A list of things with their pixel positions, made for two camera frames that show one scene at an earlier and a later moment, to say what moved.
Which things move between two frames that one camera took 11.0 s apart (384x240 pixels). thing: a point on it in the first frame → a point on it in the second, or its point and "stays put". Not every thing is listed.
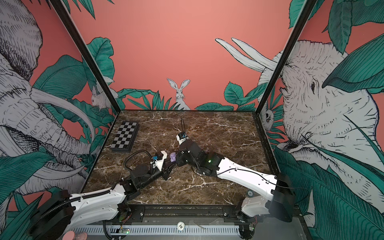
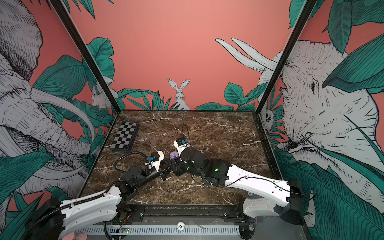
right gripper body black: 183,160 → 182,168
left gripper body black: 164,173 stays put
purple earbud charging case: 173,157 stays put
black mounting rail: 210,214 stays put
